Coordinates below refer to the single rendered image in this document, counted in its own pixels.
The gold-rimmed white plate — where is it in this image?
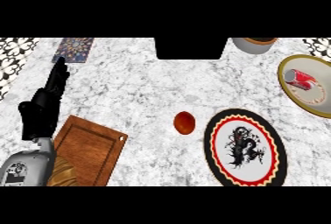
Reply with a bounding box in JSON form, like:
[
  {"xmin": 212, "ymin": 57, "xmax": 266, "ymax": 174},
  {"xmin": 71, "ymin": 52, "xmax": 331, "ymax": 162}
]
[{"xmin": 276, "ymin": 53, "xmax": 331, "ymax": 119}]

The golden brown bread loaf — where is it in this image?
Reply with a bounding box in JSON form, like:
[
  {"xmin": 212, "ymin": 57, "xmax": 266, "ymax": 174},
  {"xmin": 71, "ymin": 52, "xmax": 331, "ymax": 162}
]
[{"xmin": 45, "ymin": 156, "xmax": 78, "ymax": 187}]

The red soda can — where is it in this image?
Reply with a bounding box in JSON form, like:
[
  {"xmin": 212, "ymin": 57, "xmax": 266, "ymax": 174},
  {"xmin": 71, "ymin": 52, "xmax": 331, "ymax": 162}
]
[{"xmin": 282, "ymin": 68, "xmax": 319, "ymax": 91}]

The brown wooden cutting board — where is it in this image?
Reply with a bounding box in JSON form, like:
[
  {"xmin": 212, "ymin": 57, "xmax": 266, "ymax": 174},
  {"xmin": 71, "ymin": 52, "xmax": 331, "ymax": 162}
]
[{"xmin": 53, "ymin": 115, "xmax": 130, "ymax": 187}]

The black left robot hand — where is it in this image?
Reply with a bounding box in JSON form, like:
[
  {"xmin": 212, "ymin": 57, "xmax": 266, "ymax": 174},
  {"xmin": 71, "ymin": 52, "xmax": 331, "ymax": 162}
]
[{"xmin": 16, "ymin": 56, "xmax": 71, "ymax": 142}]

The small red-orange bowl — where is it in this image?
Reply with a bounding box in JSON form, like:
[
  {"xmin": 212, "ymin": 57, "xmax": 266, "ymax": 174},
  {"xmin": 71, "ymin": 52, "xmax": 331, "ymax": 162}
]
[{"xmin": 173, "ymin": 110, "xmax": 196, "ymax": 136}]

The black appliance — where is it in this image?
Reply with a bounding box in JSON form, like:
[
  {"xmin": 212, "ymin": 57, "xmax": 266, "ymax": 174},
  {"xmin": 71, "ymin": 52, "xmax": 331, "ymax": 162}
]
[{"xmin": 152, "ymin": 38, "xmax": 229, "ymax": 60}]

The blue patterned tile coaster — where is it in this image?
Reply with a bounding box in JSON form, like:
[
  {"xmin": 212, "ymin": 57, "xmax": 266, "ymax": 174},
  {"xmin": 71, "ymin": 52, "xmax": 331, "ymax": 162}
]
[{"xmin": 51, "ymin": 38, "xmax": 96, "ymax": 64}]

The black red dragon plate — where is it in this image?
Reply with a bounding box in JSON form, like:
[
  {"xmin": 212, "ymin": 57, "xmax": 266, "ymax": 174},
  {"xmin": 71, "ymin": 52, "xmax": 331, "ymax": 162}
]
[{"xmin": 202, "ymin": 108, "xmax": 288, "ymax": 187}]

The grey pot with brown rim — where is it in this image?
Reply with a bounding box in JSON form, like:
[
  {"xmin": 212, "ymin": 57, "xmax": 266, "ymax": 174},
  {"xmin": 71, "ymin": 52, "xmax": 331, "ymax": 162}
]
[{"xmin": 230, "ymin": 38, "xmax": 277, "ymax": 55}]

